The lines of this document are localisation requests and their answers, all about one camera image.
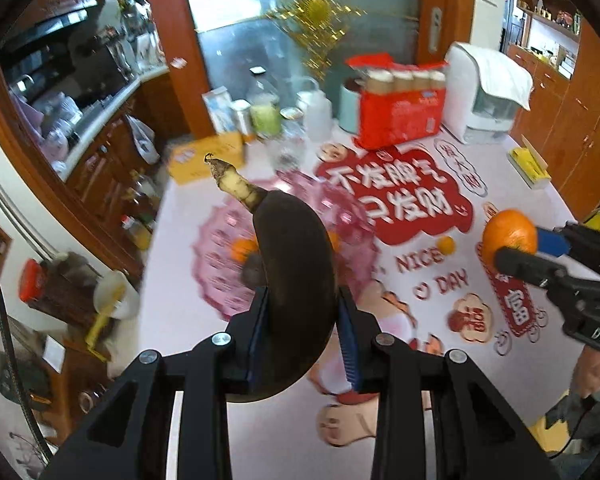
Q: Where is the white carton box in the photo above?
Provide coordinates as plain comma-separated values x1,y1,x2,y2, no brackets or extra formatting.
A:
202,87,236,136

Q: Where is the yellow cardboard box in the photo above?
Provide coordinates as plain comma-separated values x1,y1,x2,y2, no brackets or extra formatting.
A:
167,132,246,186

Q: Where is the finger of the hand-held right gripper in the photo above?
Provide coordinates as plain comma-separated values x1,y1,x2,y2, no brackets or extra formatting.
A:
534,225,600,256
497,246,600,288

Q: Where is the white plastic bag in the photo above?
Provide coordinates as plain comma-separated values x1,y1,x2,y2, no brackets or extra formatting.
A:
125,115,161,165

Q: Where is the white bowl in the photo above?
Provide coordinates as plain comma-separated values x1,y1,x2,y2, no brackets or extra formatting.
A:
92,270,141,321

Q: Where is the black cable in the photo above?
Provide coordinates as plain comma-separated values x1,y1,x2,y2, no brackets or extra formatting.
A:
0,247,56,461

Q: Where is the dark overripe banana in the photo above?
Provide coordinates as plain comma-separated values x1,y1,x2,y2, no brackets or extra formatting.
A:
203,154,341,405

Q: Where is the cooking oil bottle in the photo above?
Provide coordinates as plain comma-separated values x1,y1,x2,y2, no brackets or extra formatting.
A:
120,170,158,251

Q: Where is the white countertop appliance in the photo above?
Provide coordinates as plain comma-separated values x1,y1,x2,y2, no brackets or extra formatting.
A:
442,41,535,145

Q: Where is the pink plastic fruit plate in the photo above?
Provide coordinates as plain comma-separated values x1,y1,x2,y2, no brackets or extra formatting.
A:
190,170,381,323

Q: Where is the white can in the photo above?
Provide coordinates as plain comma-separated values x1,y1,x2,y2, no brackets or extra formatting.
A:
230,100,253,136

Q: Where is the kitchen counter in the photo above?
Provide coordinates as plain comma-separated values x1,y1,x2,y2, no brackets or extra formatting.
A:
55,67,171,181

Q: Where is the red lidded container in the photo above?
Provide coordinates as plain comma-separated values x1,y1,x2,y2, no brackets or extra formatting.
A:
19,257,101,328

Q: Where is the wooden cabinet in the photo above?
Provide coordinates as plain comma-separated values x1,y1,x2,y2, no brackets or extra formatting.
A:
505,10,600,221

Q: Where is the small glass jar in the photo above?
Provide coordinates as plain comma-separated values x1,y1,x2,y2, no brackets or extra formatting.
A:
280,107,306,136

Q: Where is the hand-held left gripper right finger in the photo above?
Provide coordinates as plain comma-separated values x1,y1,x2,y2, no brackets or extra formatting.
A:
337,285,548,480

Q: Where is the white squeeze bottle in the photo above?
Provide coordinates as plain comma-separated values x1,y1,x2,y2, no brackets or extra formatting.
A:
300,89,333,141

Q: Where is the clear drinking glass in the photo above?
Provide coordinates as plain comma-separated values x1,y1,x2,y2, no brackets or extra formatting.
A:
267,130,311,173

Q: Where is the yellow packet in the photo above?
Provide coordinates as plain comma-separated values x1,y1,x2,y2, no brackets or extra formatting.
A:
507,135,552,190

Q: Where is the light blue canister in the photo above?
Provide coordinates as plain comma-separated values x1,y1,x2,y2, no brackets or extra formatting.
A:
340,82,366,136

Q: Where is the red carton of bottles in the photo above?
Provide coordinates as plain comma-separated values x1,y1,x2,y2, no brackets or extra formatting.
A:
345,55,451,150

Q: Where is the person's right hand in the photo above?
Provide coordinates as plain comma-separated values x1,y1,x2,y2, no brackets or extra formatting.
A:
572,345,600,398

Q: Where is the gold hanging ornament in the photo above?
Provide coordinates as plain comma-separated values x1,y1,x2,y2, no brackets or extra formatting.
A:
265,0,366,78

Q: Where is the person's right forearm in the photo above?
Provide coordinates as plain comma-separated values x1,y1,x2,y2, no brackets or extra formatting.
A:
545,390,600,461

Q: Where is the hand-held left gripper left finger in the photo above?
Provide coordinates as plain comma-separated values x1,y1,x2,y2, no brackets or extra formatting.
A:
40,285,271,480

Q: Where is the large orange mandarin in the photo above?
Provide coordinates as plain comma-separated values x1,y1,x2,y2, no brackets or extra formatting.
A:
482,209,539,268

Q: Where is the clear plastic bottle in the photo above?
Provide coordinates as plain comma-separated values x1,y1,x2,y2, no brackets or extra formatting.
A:
247,80,283,138

